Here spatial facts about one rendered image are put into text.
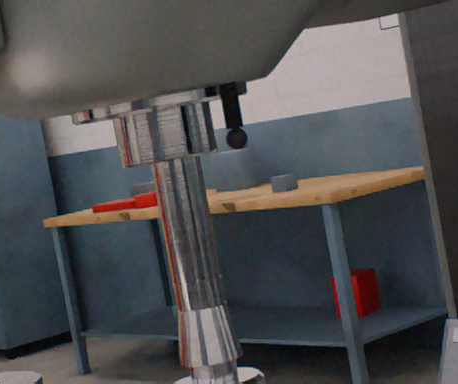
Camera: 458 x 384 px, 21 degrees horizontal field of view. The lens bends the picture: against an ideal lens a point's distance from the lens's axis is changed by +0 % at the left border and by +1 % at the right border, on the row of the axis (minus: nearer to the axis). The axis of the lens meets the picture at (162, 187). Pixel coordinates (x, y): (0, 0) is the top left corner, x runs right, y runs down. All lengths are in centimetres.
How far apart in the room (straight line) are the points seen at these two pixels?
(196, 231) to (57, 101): 10
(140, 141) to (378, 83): 553
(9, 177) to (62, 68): 742
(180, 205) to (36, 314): 743
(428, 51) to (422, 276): 518
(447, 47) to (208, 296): 40
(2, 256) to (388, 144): 282
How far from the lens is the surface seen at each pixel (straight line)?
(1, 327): 790
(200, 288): 60
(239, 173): 638
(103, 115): 57
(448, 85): 95
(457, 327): 98
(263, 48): 56
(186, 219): 60
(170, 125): 58
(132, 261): 776
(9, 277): 791
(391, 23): 602
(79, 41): 52
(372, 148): 617
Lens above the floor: 130
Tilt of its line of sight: 3 degrees down
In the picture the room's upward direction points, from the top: 10 degrees counter-clockwise
